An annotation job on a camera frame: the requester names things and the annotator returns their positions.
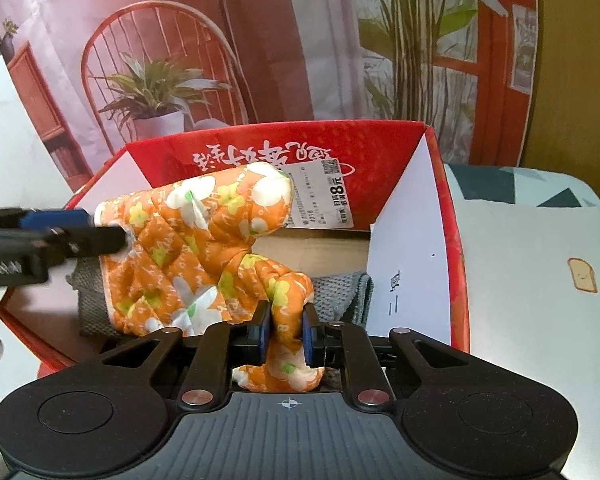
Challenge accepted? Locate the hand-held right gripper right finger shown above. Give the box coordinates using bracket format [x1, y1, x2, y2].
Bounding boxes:
[301, 305, 476, 410]

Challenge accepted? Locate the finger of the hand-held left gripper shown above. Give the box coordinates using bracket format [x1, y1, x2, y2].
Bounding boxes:
[45, 224, 129, 262]
[0, 207, 90, 232]

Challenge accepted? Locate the printed tablecloth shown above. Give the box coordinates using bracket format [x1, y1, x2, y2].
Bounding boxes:
[440, 162, 600, 476]

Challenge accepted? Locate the red cardboard box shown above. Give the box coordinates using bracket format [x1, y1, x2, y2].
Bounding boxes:
[0, 120, 472, 382]

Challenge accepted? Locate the printed room backdrop cloth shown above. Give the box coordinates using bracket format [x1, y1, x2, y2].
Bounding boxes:
[0, 0, 539, 196]

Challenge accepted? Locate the grey knitted cloth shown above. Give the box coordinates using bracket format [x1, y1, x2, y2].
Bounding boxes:
[65, 260, 376, 339]

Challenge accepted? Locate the orange floral oven mitt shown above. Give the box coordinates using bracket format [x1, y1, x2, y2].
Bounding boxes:
[94, 162, 327, 394]

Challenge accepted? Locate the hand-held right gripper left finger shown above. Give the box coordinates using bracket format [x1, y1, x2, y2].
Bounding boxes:
[97, 302, 272, 411]

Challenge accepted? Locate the wooden board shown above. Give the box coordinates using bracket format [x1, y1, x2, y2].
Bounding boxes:
[519, 0, 600, 202]

